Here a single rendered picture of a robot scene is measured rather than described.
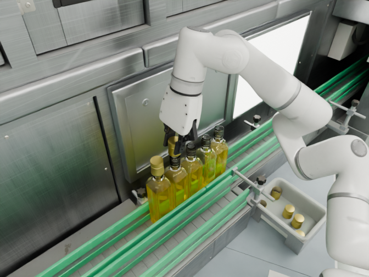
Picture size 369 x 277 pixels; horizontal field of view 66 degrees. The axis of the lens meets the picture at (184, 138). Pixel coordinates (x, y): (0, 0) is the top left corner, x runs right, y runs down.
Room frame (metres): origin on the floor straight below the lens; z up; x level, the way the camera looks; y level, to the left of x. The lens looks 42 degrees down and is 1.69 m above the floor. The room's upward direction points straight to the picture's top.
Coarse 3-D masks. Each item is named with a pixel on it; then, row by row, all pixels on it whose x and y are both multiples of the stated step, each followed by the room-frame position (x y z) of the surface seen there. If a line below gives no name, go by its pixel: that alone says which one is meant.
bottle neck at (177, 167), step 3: (171, 159) 0.54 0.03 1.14; (174, 159) 0.53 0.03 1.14; (177, 159) 0.53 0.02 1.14; (180, 159) 0.55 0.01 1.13; (171, 162) 0.53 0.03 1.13; (174, 162) 0.53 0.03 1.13; (177, 162) 0.53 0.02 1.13; (180, 162) 0.54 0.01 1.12; (171, 165) 0.54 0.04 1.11; (174, 165) 0.53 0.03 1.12; (177, 165) 0.53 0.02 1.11; (171, 168) 0.54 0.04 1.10; (174, 168) 0.53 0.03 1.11; (177, 168) 0.53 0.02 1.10
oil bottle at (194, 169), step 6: (186, 162) 0.57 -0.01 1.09; (192, 162) 0.57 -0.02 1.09; (198, 162) 0.57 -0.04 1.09; (186, 168) 0.56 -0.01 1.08; (192, 168) 0.55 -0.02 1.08; (198, 168) 0.57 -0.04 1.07; (192, 174) 0.55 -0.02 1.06; (198, 174) 0.57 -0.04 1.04; (192, 180) 0.55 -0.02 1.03; (198, 180) 0.57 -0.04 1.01; (192, 186) 0.55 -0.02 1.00; (198, 186) 0.57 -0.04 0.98; (192, 192) 0.55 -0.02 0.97
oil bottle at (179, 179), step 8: (168, 168) 0.55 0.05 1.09; (184, 168) 0.55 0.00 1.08; (168, 176) 0.53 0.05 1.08; (176, 176) 0.52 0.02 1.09; (184, 176) 0.53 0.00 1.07; (176, 184) 0.51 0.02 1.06; (184, 184) 0.53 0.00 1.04; (176, 192) 0.51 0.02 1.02; (184, 192) 0.53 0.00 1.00; (176, 200) 0.51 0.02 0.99; (184, 200) 0.53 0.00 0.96
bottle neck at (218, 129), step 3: (216, 126) 0.67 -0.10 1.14; (219, 126) 0.67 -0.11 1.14; (222, 126) 0.67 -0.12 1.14; (216, 129) 0.66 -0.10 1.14; (219, 129) 0.67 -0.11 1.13; (222, 129) 0.66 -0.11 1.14; (216, 132) 0.65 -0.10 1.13; (219, 132) 0.65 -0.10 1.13; (222, 132) 0.65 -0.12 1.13; (216, 135) 0.65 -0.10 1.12; (219, 135) 0.65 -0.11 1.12; (222, 135) 0.66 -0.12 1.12; (213, 138) 0.66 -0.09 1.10; (216, 138) 0.65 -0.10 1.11; (219, 138) 0.65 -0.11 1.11; (216, 141) 0.65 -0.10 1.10; (219, 141) 0.65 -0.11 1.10
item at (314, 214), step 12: (276, 180) 0.71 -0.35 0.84; (288, 192) 0.68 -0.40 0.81; (300, 192) 0.65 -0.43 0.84; (276, 204) 0.65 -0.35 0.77; (300, 204) 0.64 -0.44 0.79; (312, 204) 0.61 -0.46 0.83; (276, 216) 0.60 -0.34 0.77; (312, 216) 0.59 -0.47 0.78; (324, 216) 0.55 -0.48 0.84; (288, 228) 0.51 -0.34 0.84; (300, 228) 0.55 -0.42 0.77; (312, 228) 0.55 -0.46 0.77
